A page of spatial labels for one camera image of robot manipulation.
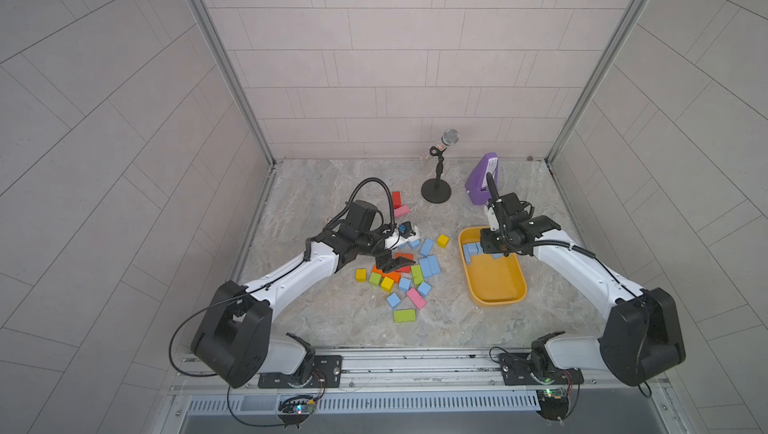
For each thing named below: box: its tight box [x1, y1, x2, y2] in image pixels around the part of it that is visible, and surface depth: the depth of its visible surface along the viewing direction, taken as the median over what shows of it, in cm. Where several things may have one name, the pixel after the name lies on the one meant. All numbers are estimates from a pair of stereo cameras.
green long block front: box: [393, 309, 416, 323], surface depth 81 cm
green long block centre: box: [412, 265, 424, 285], surface depth 88 cm
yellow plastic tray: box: [458, 226, 527, 307], surface depth 88 cm
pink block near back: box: [394, 205, 411, 218], surface depth 104 cm
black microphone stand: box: [421, 129, 460, 204], surface depth 107 cm
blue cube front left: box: [386, 292, 401, 308], surface depth 82 cm
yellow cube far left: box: [355, 269, 367, 283], surface depth 87 cm
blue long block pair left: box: [419, 258, 432, 279], surface depth 89 cm
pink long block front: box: [406, 287, 427, 310], surface depth 84 cm
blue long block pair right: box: [427, 255, 441, 275], surface depth 91 cm
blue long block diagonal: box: [419, 238, 434, 257], surface depth 93 cm
